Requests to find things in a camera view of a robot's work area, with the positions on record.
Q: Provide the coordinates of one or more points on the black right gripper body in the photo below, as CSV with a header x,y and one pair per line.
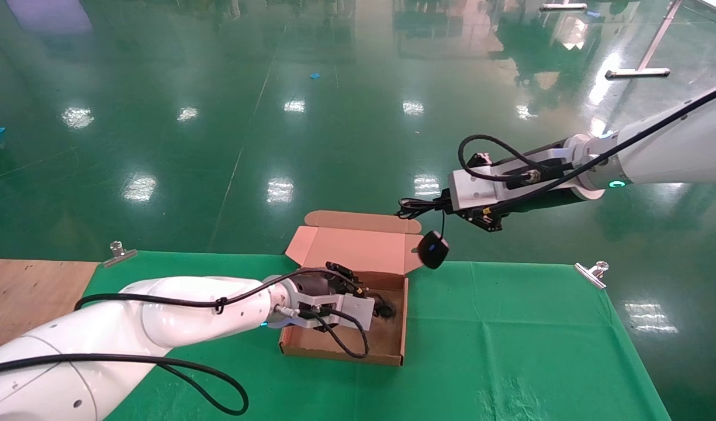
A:
x,y
545,175

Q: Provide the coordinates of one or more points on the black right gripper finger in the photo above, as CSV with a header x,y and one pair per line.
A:
x,y
449,211
443,200

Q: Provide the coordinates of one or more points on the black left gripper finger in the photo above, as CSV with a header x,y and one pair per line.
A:
x,y
358,283

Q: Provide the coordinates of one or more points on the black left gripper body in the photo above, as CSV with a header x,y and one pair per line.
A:
x,y
311,285

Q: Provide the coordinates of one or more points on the open brown cardboard box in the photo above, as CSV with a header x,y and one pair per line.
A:
x,y
352,245

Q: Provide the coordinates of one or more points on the silver binder clip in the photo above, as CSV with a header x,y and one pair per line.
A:
x,y
591,273
119,252

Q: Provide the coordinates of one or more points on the green table cloth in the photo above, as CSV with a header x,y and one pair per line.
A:
x,y
509,327

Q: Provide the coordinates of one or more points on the white table foot bar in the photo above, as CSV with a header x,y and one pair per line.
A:
x,y
562,7

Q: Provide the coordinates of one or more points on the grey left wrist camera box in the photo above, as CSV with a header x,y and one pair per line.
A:
x,y
355,310

